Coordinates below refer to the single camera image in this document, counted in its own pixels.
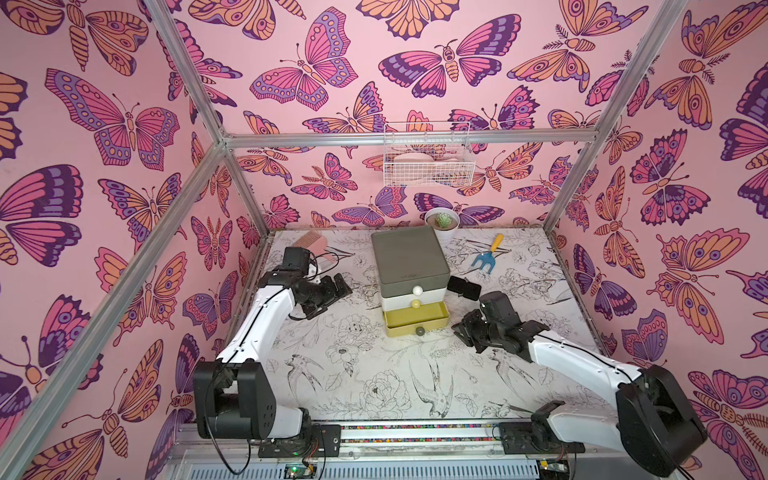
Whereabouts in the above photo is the white wire basket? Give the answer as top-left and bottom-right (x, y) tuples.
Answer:
(381, 130), (476, 189)

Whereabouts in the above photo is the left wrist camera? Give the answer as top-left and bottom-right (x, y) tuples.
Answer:
(304, 253), (320, 282)

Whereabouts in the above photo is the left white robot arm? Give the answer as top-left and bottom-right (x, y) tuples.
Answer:
(193, 247), (352, 440)

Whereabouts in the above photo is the potted cactus white pot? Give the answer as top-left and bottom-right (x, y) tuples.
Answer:
(424, 207), (460, 234)

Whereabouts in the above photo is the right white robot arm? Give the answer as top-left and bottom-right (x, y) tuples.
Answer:
(452, 310), (708, 477)

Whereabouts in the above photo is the green drawer cabinet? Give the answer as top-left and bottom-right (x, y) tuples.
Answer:
(371, 226), (450, 338)

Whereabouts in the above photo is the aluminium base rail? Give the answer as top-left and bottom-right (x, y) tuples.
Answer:
(160, 419), (650, 479)

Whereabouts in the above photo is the aluminium frame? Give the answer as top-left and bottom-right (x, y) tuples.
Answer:
(0, 0), (691, 480)

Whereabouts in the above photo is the black brooch box near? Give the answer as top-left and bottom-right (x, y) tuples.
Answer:
(447, 276), (482, 301)

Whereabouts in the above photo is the blue yellow garden fork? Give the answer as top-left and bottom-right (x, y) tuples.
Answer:
(472, 234), (504, 274)

